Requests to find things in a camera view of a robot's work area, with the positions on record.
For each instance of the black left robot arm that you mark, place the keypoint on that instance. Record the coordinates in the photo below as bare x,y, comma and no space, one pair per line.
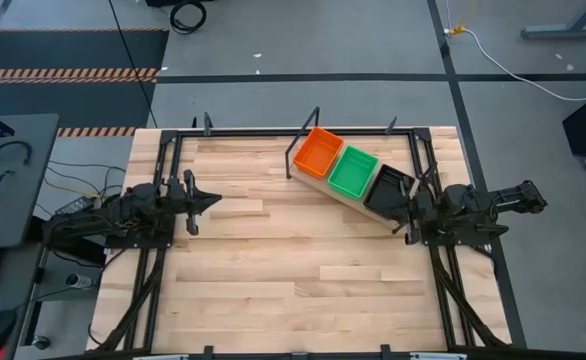
140,197

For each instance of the grey side desk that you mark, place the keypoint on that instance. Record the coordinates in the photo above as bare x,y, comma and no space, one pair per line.
23,200

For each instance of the black hazard-striped floor mat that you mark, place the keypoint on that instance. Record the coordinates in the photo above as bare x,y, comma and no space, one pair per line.
73,50

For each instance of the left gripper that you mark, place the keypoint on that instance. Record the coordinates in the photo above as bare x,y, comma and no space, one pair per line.
190,200

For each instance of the black plastic basket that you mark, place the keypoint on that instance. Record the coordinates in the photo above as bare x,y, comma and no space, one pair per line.
385,192

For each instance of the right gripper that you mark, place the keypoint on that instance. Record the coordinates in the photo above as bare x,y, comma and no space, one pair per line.
423,207

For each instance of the black aluminium table frame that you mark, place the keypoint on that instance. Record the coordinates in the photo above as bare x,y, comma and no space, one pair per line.
253,133

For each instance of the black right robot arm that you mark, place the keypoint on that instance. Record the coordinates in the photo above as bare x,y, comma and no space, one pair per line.
455,197

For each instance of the grey metal table leg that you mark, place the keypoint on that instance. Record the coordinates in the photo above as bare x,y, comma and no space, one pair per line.
563,31

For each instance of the black box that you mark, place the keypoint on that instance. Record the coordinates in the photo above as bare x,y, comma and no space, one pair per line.
173,2

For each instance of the dark grey desk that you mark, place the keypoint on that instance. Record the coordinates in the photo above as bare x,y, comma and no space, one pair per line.
18,280

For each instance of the wooden tray base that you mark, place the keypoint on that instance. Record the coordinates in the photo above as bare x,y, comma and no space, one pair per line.
309,180

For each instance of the black round caster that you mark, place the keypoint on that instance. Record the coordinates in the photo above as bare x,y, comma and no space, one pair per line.
40,343

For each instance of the silver and black cylinder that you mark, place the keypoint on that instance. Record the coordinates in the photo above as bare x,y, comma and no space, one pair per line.
79,281

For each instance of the black power adapter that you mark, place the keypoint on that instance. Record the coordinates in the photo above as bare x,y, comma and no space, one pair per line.
73,205

